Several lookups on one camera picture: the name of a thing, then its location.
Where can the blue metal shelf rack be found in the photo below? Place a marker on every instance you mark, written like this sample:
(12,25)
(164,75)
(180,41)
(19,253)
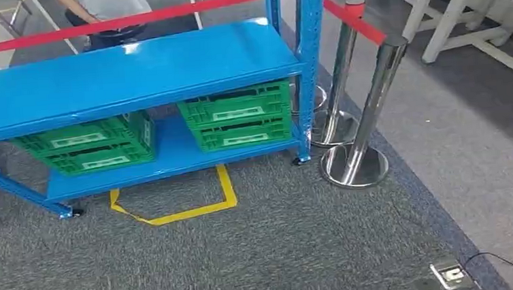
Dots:
(121,81)

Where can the short red barrier belt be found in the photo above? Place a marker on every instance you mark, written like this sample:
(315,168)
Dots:
(356,21)

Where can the long red barrier belt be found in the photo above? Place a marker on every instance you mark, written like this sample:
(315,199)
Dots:
(117,22)

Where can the person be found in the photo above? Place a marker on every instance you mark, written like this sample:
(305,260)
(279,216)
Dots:
(111,7)

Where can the white table with green top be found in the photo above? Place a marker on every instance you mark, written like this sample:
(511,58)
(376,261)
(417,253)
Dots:
(451,17)

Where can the silver floor socket box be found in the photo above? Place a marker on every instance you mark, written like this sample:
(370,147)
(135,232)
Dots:
(450,276)

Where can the metal chair frame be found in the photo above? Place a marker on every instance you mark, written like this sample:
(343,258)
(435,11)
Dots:
(17,11)

